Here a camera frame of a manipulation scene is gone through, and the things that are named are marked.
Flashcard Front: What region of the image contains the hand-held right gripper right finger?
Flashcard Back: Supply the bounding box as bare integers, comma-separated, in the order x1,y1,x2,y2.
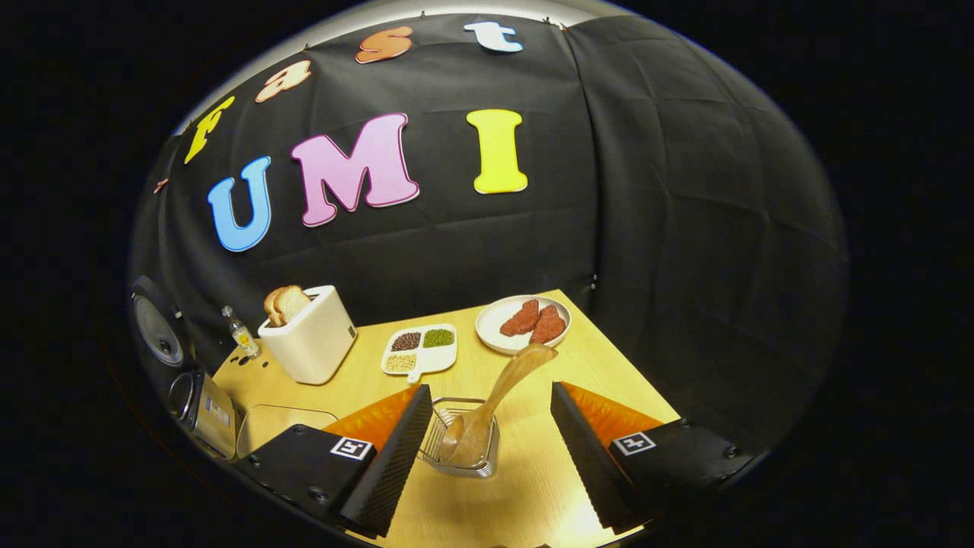
550,381,762,534

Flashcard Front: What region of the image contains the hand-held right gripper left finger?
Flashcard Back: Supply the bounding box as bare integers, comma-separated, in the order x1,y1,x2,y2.
232,384,434,538

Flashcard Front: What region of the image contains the metal wire chopstick holder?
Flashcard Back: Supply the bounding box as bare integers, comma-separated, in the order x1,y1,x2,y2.
417,397,501,479

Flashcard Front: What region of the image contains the wooden spoon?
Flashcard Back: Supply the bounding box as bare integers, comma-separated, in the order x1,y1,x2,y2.
440,342,559,467

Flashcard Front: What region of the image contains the white rice container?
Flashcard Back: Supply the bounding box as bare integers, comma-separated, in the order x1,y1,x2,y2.
237,404,339,459

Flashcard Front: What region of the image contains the dark grey rice cooker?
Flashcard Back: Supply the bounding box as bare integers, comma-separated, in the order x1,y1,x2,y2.
129,274,240,461

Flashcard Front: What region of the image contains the white divided bean dish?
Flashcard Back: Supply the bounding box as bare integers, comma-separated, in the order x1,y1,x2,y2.
380,323,458,384

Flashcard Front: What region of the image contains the red meat piece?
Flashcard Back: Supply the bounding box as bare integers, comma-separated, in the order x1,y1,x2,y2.
529,305,568,345
500,299,541,337

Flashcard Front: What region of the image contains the white toaster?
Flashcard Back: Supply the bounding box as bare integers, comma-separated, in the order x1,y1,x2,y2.
257,285,358,385

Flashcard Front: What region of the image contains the white round plate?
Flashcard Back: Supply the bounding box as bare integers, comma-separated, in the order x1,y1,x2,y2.
476,295,571,355

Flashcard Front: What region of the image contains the small clear glass bottle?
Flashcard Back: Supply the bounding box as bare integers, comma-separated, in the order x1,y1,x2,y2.
221,305,261,358

